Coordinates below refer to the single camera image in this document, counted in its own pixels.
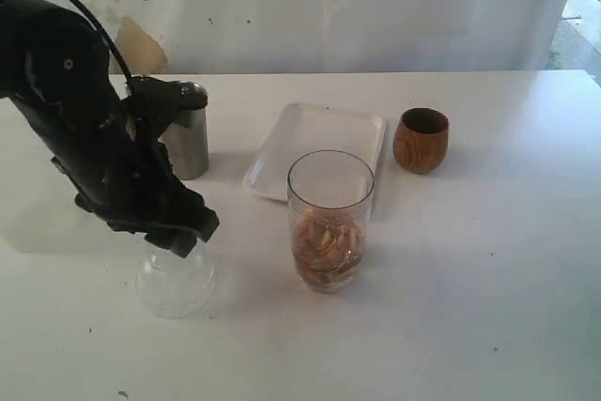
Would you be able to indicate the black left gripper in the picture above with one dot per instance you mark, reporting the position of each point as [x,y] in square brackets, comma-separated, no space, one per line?
[129,183]

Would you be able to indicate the clear plastic dome lid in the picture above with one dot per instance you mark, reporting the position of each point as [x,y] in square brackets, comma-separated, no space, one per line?
[172,287]

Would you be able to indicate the stainless steel cup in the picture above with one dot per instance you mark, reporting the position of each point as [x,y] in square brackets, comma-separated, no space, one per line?
[186,138]

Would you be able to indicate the wooden blocks and coins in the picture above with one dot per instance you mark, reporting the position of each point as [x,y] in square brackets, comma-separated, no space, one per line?
[327,248]

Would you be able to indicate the clear plastic shaker cup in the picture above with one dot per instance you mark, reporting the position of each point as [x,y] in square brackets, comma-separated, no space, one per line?
[330,181]

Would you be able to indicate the brown wooden cup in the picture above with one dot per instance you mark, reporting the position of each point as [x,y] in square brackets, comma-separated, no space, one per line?
[421,139]

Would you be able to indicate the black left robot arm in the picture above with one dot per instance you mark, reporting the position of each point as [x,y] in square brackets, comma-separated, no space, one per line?
[54,68]

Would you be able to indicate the white rectangular tray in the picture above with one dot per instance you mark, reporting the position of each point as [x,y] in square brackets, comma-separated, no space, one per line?
[303,128]

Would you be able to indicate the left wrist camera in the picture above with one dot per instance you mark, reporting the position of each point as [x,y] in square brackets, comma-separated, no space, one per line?
[155,104]

